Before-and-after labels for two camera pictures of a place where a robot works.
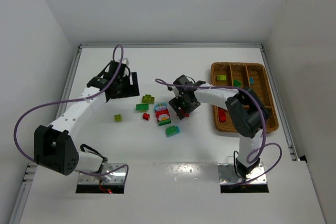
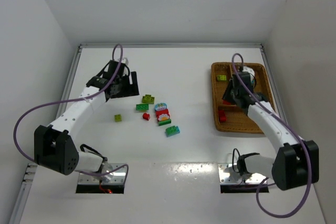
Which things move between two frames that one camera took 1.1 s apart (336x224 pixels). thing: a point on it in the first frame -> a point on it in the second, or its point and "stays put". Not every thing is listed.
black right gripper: x=184 y=104 -> x=232 y=95
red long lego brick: x=222 y=116 stays put
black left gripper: x=126 y=91 stays put
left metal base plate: x=118 y=178 stays put
